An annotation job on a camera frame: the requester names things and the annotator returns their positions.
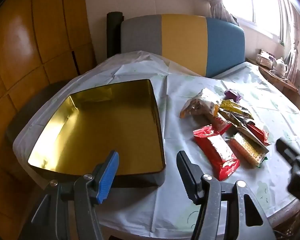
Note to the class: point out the white teapot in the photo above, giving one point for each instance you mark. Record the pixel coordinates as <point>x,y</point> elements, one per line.
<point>281,66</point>

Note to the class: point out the large red snack packet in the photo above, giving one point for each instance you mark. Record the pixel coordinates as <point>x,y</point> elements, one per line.
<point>220,155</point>

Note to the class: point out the dark rolled mat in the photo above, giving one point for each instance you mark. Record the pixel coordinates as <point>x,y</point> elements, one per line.
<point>115,35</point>

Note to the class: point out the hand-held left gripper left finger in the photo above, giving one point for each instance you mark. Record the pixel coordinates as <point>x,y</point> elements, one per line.
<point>107,177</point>

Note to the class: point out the yellow snack packet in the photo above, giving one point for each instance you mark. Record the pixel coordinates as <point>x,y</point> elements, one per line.
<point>236,108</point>

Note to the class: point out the wooden side table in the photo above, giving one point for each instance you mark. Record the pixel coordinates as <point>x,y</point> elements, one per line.
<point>285,90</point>

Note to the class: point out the window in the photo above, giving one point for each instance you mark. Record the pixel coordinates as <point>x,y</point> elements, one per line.
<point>260,5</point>

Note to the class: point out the clear packet of brown snacks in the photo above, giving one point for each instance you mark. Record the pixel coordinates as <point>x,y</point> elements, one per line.
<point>197,105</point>

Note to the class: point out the grey yellow blue chair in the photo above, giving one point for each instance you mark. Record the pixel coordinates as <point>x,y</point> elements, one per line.
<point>182,37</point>

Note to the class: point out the white green-print tablecloth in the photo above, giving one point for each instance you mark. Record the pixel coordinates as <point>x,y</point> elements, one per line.
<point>252,180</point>

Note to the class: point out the gold tin box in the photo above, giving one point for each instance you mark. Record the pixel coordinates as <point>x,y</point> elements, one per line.
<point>95,130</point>

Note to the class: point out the patterned curtain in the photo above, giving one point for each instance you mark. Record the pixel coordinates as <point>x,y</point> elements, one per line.
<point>217,2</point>

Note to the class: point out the small red snack packet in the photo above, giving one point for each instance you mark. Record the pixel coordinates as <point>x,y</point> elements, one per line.
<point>220,125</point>

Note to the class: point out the dark red snack packet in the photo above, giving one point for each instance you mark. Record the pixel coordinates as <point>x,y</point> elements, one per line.
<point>258,132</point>

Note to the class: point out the purple snack packet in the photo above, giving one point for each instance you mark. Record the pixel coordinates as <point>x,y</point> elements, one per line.
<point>231,95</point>

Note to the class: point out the clear cracker packet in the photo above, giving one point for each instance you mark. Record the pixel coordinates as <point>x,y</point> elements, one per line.
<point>245,147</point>

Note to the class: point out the sheer curtain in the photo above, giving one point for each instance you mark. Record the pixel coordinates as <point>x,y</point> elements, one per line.
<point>293,42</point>

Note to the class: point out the tissue box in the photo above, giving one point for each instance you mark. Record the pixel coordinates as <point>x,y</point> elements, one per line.
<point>265,59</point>

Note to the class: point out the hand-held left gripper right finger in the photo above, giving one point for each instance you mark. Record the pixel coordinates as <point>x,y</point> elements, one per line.
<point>187,177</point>

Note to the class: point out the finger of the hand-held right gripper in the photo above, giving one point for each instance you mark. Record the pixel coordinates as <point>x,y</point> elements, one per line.
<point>287,151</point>

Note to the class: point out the wooden cabinet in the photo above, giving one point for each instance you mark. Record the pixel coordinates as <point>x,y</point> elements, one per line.
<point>20,42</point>

